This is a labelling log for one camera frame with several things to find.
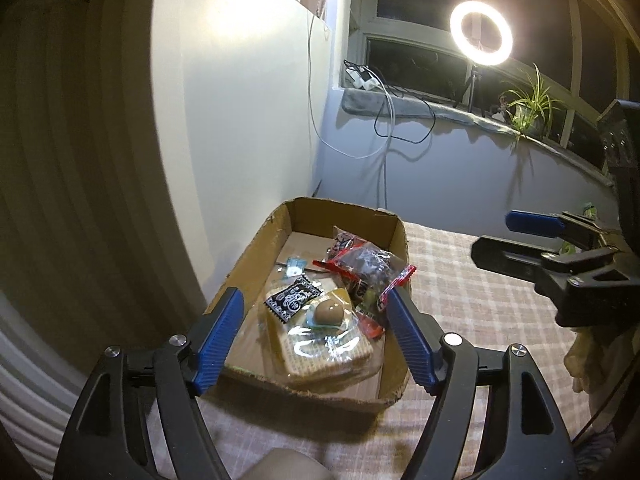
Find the small silver blue candy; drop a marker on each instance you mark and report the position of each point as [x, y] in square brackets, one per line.
[295, 266]

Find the black yellow snack packet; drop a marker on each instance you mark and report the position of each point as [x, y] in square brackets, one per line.
[285, 303]

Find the brown cardboard box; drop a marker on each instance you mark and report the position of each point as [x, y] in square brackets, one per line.
[314, 280]

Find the ring light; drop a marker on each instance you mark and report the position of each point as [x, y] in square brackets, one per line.
[466, 29]

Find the chocolate ball pink wrapper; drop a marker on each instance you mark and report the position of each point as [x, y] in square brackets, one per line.
[331, 317]

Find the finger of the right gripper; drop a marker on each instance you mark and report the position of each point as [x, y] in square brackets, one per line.
[590, 288]
[550, 225]

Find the white power strip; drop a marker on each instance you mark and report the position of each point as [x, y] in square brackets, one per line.
[362, 78]

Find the red clear date packet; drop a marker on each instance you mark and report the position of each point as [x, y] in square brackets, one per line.
[342, 240]

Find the clear walnut snack packet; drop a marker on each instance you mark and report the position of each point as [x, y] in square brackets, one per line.
[371, 271]

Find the grey windowsill cloth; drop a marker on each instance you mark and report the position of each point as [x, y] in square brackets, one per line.
[368, 103]

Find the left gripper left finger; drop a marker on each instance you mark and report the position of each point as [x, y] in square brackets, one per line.
[107, 435]

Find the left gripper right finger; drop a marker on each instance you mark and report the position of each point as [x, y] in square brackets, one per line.
[524, 436]

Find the green bag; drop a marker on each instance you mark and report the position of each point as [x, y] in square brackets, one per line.
[578, 234]

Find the cracker pack in box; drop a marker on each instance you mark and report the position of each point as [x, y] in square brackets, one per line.
[300, 359]

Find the potted spider plant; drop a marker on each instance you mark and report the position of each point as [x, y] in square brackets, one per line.
[531, 110]

